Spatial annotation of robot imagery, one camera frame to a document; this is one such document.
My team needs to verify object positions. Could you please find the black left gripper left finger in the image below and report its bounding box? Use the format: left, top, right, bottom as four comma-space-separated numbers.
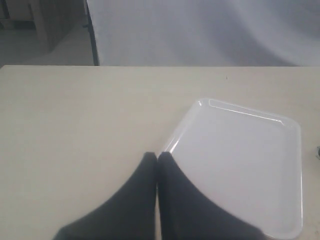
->
54, 152, 157, 240

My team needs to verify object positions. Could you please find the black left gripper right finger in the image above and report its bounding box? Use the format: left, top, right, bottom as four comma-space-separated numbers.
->
157, 152, 266, 240

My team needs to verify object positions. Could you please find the white rectangular plastic tray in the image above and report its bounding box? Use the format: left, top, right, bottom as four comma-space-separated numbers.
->
163, 98, 303, 240

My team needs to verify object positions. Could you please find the white backdrop cloth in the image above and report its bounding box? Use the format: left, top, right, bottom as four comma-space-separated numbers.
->
87, 0, 320, 67

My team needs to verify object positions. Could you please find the black backdrop stand pole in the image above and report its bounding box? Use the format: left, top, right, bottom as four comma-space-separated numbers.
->
83, 0, 100, 66

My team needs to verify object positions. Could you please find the beige wooden furniture in background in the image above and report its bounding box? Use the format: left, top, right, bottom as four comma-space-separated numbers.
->
0, 0, 86, 52

